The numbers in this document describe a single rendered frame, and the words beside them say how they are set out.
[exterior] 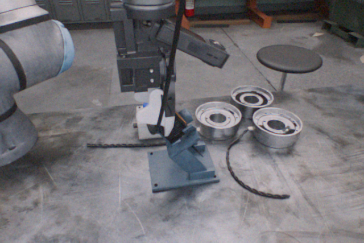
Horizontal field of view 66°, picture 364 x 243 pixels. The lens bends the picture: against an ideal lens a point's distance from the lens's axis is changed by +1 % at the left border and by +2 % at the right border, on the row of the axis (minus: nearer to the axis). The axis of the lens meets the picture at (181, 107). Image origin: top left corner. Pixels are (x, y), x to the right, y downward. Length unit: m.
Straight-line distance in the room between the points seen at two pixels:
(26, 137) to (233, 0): 4.17
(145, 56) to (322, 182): 0.41
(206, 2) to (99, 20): 1.61
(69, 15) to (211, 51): 3.59
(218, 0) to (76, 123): 3.97
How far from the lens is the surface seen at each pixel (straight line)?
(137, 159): 0.59
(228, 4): 4.59
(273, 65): 1.47
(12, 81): 0.63
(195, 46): 0.40
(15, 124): 0.66
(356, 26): 3.87
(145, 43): 0.40
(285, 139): 0.62
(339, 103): 0.86
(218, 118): 0.68
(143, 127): 0.61
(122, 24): 0.40
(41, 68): 0.65
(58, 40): 0.67
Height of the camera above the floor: 1.21
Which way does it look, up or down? 34 degrees down
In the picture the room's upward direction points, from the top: straight up
